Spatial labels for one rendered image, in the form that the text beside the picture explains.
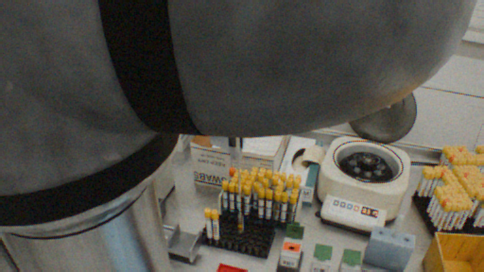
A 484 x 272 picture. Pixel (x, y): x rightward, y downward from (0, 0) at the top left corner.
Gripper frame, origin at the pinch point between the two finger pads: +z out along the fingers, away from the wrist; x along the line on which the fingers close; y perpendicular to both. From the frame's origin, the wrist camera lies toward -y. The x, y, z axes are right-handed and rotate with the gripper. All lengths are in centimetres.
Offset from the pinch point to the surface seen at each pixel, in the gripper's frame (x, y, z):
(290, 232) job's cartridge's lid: 2.7, -12.6, 17.0
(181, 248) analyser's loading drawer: 10.2, 11.0, 22.2
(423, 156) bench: -50, -51, 24
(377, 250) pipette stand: 0.9, -32.6, 19.8
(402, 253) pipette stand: 1.7, -38.0, 18.7
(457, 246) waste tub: -4, -53, 20
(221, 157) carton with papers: -16.5, 10.2, 14.1
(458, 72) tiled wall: -51, -55, -7
